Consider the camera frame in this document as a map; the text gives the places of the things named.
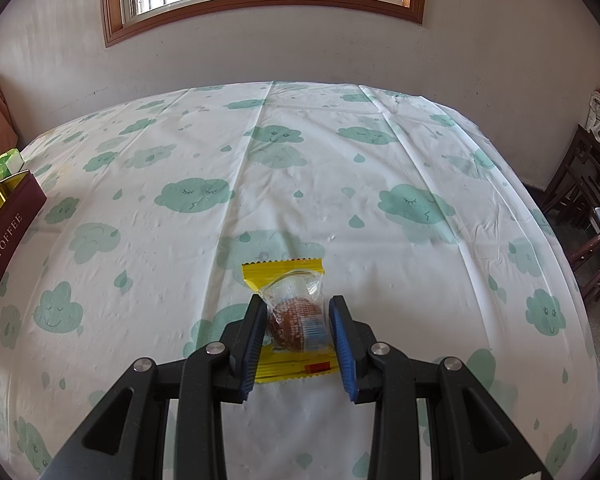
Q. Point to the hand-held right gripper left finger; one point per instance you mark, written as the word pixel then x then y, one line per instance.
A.
pixel 252 340

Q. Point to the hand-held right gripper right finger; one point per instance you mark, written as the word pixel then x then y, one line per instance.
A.
pixel 342 345

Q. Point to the yellow round cake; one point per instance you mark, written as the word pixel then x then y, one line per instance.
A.
pixel 290 280

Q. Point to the maroon and gold tin box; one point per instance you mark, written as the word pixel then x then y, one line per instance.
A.
pixel 10 240

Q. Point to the dark wooden chair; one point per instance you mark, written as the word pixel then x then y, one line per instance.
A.
pixel 575 175
pixel 595 270

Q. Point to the green tissue pack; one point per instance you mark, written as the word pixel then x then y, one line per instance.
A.
pixel 2 167

